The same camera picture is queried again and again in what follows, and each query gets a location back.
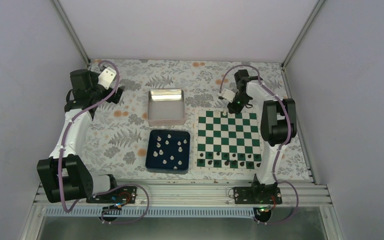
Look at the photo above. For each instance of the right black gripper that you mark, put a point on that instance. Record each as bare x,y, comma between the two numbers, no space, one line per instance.
236,110

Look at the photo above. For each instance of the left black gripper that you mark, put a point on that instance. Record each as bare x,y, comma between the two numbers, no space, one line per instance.
117,96

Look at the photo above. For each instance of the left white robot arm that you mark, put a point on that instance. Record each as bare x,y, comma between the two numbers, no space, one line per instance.
63,174

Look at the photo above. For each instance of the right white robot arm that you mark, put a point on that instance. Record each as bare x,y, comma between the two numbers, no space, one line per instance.
278,125

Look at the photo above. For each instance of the green white chess board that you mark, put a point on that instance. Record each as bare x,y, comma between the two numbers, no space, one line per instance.
234,133

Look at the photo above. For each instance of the black chess pieces row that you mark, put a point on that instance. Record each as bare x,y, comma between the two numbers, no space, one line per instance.
227,160

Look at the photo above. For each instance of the floral patterned table mat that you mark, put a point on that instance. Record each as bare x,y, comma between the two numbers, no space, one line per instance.
117,140

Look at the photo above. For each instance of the silver metal tin tray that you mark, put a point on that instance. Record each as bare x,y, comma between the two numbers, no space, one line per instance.
166,107

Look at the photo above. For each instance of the blue square tray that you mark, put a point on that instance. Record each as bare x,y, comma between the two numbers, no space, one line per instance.
168,151

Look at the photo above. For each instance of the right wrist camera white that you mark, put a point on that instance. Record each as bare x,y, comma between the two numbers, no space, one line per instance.
227,94

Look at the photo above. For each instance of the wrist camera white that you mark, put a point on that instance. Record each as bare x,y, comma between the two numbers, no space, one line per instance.
106,77
227,94

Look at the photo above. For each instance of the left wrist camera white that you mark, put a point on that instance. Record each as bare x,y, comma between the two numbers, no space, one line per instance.
106,77

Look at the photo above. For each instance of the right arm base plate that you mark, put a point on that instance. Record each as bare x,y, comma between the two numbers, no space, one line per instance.
253,196

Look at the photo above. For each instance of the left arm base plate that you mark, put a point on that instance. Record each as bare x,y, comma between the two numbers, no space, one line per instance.
123,195

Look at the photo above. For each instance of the aluminium rail frame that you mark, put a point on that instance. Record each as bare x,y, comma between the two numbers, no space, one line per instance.
212,198

